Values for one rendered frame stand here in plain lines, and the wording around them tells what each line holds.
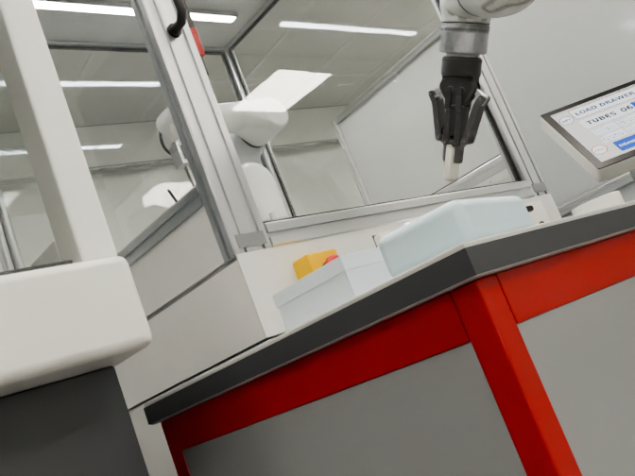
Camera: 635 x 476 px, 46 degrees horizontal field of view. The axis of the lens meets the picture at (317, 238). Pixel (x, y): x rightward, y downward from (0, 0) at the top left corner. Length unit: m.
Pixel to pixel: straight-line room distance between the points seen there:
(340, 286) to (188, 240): 0.60
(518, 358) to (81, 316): 0.42
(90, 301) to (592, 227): 0.50
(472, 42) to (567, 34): 1.86
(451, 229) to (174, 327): 0.85
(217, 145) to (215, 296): 0.26
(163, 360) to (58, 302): 0.71
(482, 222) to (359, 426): 0.23
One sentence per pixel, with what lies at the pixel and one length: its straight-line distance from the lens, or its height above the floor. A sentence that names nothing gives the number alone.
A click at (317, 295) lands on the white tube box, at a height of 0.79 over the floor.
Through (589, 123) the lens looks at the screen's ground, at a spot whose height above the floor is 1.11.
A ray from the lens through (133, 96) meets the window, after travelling 1.47.
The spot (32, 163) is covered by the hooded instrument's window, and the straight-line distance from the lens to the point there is 0.85.
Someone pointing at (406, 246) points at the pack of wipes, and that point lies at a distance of 0.68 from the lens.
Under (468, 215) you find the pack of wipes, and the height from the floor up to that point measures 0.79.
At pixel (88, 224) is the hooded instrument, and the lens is 0.85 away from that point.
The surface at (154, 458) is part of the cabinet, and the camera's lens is 1.61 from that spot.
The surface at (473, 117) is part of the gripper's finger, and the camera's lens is 1.44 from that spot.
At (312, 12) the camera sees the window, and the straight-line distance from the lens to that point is 1.70.
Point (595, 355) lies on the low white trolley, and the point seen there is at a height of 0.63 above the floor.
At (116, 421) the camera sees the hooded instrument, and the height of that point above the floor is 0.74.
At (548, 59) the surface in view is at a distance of 3.32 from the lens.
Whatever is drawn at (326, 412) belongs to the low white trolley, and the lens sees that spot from 0.77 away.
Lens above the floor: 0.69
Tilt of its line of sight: 11 degrees up
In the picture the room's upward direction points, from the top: 21 degrees counter-clockwise
